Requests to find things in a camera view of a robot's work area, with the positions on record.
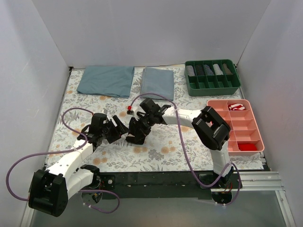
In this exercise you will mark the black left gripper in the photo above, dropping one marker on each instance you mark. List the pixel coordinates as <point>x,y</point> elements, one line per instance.
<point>113,127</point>

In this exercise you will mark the blue striped rolled sock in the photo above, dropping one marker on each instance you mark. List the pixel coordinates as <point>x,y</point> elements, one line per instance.
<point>208,70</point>

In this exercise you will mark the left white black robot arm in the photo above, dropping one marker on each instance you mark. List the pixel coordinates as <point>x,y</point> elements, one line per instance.
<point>52,188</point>

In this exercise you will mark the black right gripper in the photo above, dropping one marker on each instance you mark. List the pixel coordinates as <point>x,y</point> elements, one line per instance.
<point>140,124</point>

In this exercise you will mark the red white striped rolled garment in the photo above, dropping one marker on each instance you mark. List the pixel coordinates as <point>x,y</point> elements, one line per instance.
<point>236,107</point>

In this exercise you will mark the black rolled sock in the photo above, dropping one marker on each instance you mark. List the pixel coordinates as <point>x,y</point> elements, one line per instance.
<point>199,70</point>

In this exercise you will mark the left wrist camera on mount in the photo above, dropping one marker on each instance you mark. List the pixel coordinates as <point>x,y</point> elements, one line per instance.
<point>106,112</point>

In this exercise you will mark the black underwear beige waistband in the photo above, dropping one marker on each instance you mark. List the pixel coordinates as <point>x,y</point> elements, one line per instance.
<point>138,130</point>

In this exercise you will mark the white striped rolled sock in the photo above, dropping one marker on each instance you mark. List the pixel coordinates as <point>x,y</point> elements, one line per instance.
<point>190,70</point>

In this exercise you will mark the aluminium frame rail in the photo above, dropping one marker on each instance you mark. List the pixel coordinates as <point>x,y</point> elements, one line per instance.
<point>261,181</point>

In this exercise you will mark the brown rolled sock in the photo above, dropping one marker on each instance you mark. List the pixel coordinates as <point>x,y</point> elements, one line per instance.
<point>226,69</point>

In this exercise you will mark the green divided organizer box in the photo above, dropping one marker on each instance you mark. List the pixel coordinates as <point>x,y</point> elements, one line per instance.
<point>216,85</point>

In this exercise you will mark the teal folded cloth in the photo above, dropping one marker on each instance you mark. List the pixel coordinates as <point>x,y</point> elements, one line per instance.
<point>113,81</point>

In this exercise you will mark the pink divided organizer box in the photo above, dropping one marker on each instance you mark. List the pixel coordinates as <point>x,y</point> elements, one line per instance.
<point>244,128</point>

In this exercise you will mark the grey blue folded cloth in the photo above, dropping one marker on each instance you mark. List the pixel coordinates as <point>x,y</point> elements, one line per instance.
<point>158,81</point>

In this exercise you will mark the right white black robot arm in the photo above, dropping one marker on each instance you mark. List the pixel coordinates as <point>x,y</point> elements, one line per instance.
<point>211,128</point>

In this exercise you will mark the grey white rolled sock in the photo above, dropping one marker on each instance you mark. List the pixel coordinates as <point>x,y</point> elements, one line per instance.
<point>217,69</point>

